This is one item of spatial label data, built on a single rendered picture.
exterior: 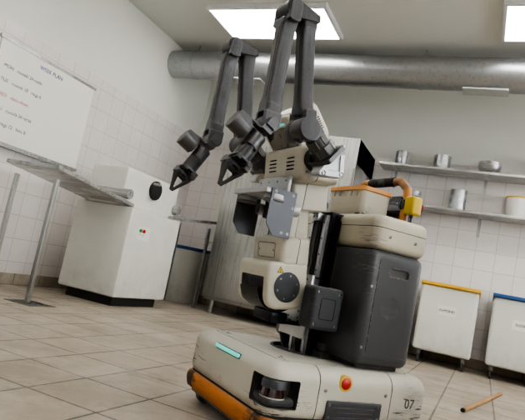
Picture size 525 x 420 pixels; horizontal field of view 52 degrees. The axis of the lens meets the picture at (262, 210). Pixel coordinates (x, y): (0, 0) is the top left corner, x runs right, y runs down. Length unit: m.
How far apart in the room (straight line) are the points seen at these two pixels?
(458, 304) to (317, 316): 3.66
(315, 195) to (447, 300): 3.60
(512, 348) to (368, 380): 3.61
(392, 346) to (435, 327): 3.46
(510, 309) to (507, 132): 1.99
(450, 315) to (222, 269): 2.31
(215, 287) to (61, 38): 2.84
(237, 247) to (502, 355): 2.71
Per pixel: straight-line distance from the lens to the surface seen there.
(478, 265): 6.08
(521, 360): 5.42
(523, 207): 5.93
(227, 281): 5.72
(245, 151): 1.63
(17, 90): 4.99
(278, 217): 1.80
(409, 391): 2.01
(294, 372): 1.70
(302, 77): 1.78
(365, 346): 1.89
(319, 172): 1.76
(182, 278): 6.42
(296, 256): 1.87
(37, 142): 5.15
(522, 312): 5.41
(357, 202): 2.06
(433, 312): 5.42
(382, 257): 1.89
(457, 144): 6.34
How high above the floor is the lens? 0.53
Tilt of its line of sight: 7 degrees up
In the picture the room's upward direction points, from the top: 11 degrees clockwise
